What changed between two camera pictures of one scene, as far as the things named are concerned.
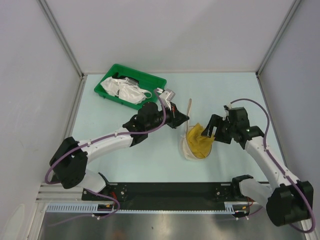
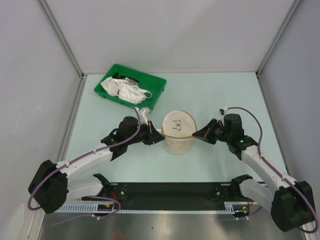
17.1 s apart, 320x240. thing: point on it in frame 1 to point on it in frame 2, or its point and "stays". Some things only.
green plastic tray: (146, 81) stays
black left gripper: (176, 118) to (156, 136)
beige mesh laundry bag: (185, 145) to (178, 127)
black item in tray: (117, 77) stays
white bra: (125, 90) stays
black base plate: (166, 196) stays
